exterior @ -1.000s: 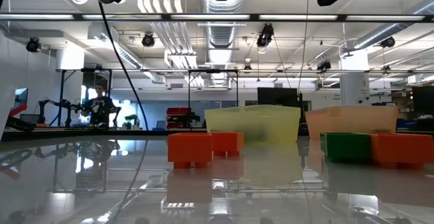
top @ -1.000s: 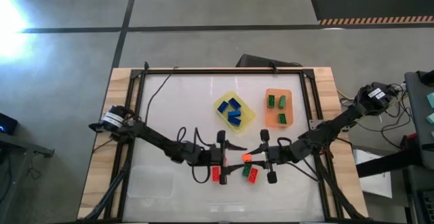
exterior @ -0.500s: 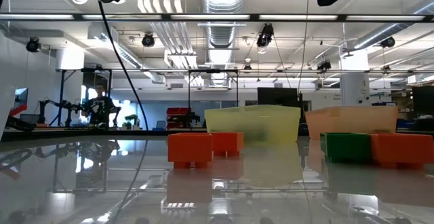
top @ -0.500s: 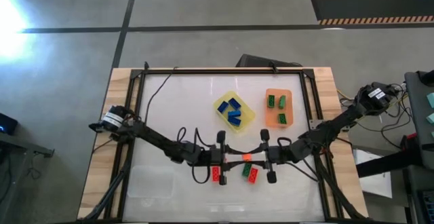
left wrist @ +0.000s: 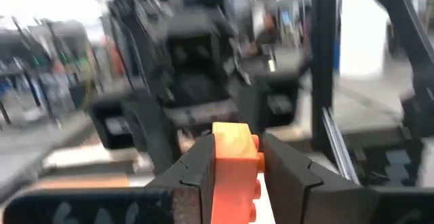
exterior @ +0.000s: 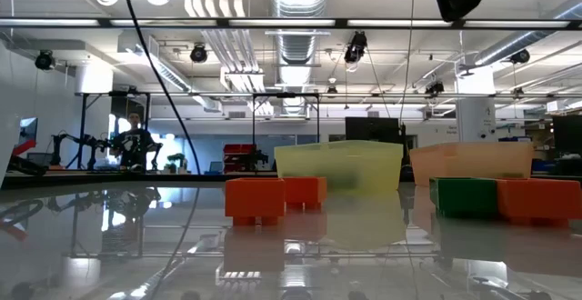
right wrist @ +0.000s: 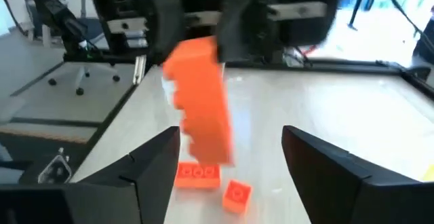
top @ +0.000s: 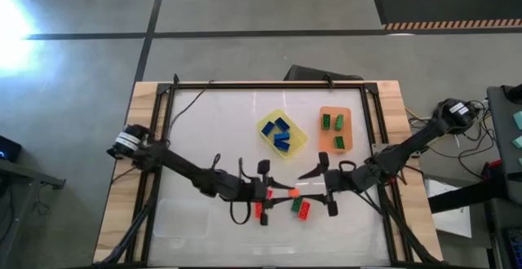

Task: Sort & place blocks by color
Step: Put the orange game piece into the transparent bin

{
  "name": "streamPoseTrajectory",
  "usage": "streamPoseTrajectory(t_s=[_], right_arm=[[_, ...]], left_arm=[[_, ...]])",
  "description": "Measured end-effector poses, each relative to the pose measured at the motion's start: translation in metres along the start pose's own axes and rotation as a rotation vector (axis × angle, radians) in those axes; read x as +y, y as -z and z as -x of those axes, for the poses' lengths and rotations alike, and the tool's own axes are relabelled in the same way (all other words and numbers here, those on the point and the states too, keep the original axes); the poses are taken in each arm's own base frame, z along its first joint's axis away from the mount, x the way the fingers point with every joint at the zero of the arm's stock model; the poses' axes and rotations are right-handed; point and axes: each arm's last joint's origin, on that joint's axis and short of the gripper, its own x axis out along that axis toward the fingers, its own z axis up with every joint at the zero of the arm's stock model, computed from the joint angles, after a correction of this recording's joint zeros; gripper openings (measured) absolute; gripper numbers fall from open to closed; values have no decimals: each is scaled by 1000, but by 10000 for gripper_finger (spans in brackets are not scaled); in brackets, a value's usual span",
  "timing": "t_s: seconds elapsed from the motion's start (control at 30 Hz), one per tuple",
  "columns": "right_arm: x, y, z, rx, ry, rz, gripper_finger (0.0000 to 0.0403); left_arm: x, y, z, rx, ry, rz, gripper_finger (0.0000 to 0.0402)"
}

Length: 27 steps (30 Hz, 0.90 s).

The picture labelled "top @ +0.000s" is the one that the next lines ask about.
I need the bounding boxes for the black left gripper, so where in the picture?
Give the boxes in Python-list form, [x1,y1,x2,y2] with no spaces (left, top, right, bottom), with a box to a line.
[218,159,303,227]

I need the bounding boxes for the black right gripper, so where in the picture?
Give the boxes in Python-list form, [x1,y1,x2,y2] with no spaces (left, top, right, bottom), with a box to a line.
[297,151,370,218]

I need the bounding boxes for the orange translucent plastic bin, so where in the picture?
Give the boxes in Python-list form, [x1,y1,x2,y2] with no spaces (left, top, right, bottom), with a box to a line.
[317,105,353,155]

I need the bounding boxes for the yellow translucent plastic bin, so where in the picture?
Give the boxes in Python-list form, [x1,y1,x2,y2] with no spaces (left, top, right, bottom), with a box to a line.
[255,108,309,160]

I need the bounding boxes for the clear plastic lid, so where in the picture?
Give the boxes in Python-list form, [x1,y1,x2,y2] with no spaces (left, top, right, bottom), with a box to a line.
[153,198,212,239]

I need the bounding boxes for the white paper sheet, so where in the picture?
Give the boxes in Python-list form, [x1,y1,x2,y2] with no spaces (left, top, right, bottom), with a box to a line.
[423,178,474,240]

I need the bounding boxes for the black bar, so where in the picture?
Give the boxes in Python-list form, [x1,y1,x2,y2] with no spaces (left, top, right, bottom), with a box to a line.
[427,181,509,215]

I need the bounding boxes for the dark grey cart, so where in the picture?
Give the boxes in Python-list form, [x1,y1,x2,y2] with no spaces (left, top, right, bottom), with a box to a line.
[484,83,522,269]

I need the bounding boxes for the black hazard-striped floor mat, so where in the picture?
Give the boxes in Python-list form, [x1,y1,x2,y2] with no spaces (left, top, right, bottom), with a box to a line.
[372,0,522,31]

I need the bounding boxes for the grey metal stand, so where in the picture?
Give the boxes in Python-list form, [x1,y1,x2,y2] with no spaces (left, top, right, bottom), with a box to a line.
[0,158,67,268]

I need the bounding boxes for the black device with blue light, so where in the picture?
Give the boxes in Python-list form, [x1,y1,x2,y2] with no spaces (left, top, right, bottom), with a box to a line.
[0,135,23,163]

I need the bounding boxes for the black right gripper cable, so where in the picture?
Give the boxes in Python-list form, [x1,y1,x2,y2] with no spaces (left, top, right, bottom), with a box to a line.
[337,159,358,173]

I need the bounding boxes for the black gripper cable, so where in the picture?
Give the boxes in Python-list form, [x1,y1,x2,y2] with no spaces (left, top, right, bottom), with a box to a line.
[228,198,253,226]
[337,159,358,173]

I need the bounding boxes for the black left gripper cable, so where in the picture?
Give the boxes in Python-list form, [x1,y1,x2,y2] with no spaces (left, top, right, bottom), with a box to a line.
[228,198,253,226]

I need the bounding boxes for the black table frame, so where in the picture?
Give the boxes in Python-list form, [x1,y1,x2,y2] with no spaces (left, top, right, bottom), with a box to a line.
[93,80,444,268]

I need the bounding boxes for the yellow cable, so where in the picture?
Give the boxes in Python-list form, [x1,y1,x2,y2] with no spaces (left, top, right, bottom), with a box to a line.
[405,105,433,124]

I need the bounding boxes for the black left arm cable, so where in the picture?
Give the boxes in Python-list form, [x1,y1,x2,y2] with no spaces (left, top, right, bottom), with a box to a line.
[168,81,215,130]

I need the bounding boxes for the black floor cables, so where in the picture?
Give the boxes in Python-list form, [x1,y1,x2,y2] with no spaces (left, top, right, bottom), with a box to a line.
[431,97,497,180]

